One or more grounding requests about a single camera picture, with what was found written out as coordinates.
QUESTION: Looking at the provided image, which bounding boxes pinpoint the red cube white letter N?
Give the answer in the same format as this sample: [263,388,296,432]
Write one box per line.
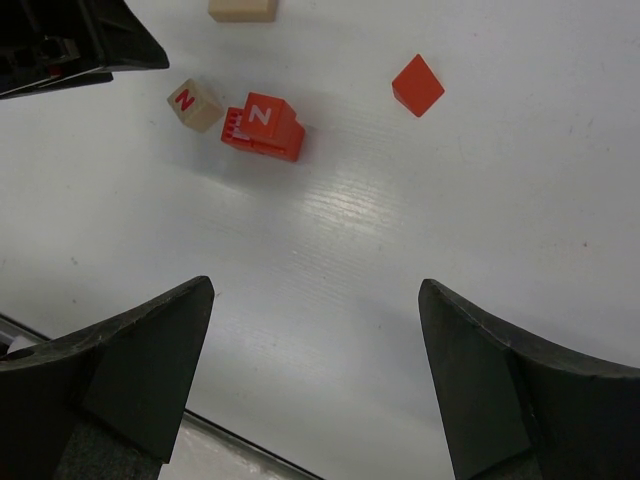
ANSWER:
[240,92,297,143]

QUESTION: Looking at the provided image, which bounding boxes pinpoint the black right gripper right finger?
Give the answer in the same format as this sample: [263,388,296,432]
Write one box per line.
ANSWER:
[418,279,639,479]

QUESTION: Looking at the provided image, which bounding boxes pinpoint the long natural wood block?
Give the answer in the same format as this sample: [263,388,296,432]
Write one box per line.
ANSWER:
[208,0,278,23]

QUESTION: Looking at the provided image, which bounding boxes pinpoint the natural wood cube red N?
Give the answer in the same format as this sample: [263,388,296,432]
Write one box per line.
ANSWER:
[167,78,224,133]

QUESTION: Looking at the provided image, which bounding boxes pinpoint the red cube white pattern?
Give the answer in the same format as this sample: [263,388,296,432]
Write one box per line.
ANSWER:
[221,107,257,153]

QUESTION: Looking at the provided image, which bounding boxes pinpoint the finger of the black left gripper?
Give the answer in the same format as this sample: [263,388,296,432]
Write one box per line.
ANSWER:
[85,0,169,71]

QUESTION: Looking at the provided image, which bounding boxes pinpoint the red cube letter R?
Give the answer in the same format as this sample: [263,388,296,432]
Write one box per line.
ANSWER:
[251,121,306,163]

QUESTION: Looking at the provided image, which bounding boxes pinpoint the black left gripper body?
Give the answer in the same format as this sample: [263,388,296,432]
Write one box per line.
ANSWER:
[1,1,113,100]

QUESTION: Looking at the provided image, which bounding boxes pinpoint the plain red wood block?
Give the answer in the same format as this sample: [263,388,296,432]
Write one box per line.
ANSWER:
[391,54,445,118]

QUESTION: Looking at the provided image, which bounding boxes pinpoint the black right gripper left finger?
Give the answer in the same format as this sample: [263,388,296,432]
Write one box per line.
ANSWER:
[1,276,215,479]

